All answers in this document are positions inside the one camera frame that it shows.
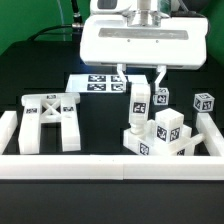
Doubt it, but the white chair seat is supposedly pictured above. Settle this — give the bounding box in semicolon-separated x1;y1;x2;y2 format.
123;120;205;156

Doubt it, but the black cable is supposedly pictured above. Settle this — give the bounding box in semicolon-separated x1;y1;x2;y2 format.
26;0;87;42

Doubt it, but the white left fence bar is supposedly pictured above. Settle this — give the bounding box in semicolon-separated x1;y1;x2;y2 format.
0;111;18;155

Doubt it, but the white fence bar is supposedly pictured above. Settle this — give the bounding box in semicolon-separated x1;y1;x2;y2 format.
196;113;224;157
0;111;18;155
0;155;224;180

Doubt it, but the white chair back frame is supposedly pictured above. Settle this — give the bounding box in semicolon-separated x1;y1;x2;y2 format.
18;93;81;154

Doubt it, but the tilted white tagged cube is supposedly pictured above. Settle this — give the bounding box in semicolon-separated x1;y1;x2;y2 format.
193;93;215;112

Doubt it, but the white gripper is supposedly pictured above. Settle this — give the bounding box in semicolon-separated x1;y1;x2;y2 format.
80;15;208;92

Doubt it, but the white right fence bar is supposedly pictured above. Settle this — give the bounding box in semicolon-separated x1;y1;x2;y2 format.
196;113;224;157

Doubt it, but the small white tagged cube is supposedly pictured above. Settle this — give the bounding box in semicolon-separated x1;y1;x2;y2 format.
153;88;169;105

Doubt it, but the white marker sheet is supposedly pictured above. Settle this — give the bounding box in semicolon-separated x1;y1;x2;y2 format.
65;73;148;94

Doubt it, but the white front fence bar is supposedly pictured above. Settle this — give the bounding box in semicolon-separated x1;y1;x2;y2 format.
0;155;224;180

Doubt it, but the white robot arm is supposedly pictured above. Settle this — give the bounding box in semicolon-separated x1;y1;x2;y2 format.
80;0;209;78

